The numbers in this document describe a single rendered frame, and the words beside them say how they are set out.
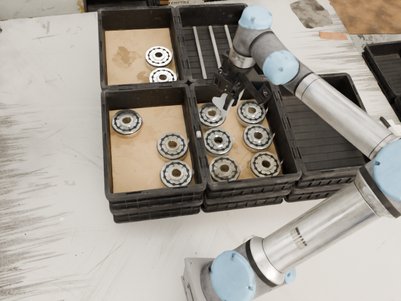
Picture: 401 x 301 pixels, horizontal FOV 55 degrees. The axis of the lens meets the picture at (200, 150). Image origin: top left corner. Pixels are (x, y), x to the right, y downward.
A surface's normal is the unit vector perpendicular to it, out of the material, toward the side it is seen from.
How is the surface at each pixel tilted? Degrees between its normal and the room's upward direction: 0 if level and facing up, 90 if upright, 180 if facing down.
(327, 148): 0
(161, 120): 0
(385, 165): 36
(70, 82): 0
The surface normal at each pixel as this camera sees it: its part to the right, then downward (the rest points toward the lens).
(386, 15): 0.08, -0.50
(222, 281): -0.63, -0.04
